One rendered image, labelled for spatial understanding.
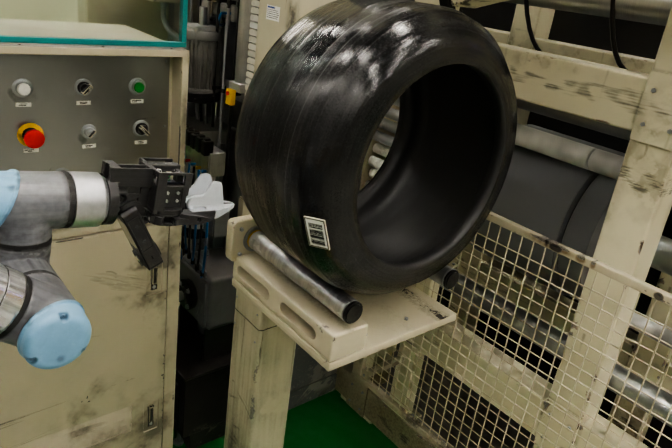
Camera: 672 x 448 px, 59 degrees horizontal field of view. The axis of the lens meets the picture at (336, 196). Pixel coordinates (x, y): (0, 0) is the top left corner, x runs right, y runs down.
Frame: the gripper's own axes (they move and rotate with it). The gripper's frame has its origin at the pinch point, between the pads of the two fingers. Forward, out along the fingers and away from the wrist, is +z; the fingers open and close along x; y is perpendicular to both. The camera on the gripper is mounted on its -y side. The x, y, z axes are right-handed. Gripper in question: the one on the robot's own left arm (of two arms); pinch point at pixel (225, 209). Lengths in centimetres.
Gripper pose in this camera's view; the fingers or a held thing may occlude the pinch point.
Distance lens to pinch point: 96.7
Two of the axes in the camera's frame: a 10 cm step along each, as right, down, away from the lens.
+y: 2.2, -9.4, -2.7
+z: 7.5, -0.1, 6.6
